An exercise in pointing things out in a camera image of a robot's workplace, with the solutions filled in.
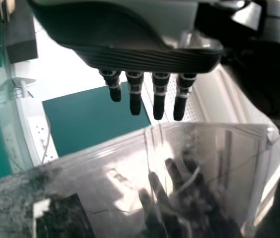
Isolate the black box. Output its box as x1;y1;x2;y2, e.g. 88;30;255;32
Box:
5;16;39;64

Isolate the white socket strip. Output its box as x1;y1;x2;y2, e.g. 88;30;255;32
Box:
27;116;59;165

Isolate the black oven with glass door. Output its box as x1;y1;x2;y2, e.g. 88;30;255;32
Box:
0;122;280;238

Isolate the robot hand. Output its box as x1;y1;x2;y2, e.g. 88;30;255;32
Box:
28;0;280;140

